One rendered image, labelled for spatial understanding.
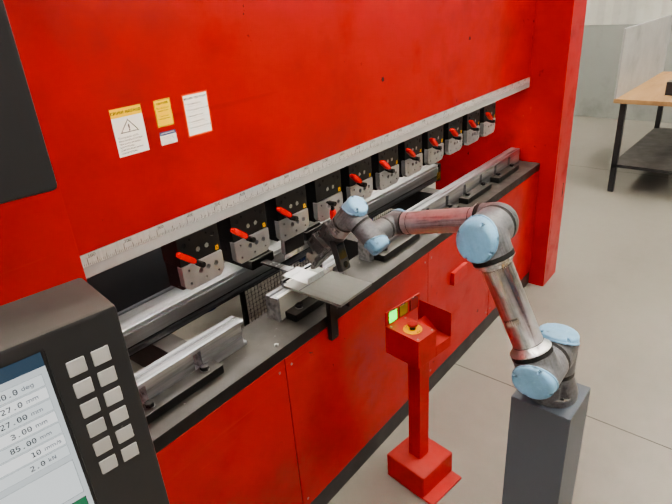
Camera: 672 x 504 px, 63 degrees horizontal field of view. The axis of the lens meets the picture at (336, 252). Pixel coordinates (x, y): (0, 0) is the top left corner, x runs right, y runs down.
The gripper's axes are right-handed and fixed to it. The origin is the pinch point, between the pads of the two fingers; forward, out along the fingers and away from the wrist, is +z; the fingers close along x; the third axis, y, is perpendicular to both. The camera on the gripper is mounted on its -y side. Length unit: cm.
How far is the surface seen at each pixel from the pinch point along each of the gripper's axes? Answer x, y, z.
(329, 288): 2.5, -9.4, -1.5
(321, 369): 7.5, -28.5, 25.4
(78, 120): 69, 46, -47
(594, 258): -277, -91, 59
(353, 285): -3.7, -13.9, -5.3
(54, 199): 87, 24, -53
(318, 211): -9.8, 15.0, -10.1
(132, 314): 51, 27, 31
